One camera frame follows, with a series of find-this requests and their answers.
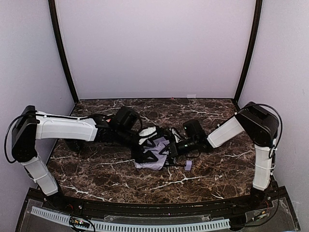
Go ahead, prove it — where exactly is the lavender folding umbrella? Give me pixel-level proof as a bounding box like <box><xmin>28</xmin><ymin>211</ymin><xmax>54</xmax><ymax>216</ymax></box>
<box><xmin>134</xmin><ymin>137</ymin><xmax>192</xmax><ymax>171</ymax></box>

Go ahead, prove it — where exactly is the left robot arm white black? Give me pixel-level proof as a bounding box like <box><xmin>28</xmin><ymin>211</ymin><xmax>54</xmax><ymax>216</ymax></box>
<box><xmin>3</xmin><ymin>105</ymin><xmax>158</xmax><ymax>197</ymax></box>

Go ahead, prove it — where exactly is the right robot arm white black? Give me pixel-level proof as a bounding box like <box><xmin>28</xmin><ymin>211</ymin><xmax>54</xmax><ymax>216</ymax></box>
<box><xmin>162</xmin><ymin>101</ymin><xmax>283</xmax><ymax>191</ymax></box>

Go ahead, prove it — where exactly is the black cup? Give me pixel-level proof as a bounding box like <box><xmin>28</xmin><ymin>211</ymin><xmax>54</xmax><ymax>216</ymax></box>
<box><xmin>64</xmin><ymin>139</ymin><xmax>83</xmax><ymax>152</ymax></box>

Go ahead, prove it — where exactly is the black front table rail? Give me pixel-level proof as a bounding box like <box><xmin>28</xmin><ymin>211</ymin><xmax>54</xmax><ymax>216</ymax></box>
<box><xmin>26</xmin><ymin>187</ymin><xmax>288</xmax><ymax>219</ymax></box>

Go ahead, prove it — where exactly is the grey slotted cable duct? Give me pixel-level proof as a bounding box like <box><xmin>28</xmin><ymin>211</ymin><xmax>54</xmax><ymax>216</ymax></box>
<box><xmin>30</xmin><ymin>206</ymin><xmax>230</xmax><ymax>232</ymax></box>

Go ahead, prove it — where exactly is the left black corner post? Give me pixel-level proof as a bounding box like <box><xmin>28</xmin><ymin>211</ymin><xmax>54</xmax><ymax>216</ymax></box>
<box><xmin>48</xmin><ymin>0</ymin><xmax>79</xmax><ymax>104</ymax></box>

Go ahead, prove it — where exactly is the black corner post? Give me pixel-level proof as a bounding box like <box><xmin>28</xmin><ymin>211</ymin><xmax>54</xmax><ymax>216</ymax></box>
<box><xmin>232</xmin><ymin>0</ymin><xmax>263</xmax><ymax>107</ymax></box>
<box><xmin>48</xmin><ymin>0</ymin><xmax>79</xmax><ymax>104</ymax></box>

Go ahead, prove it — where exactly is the right black corner post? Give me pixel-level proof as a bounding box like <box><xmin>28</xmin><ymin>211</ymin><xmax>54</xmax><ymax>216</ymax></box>
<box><xmin>232</xmin><ymin>0</ymin><xmax>263</xmax><ymax>107</ymax></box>

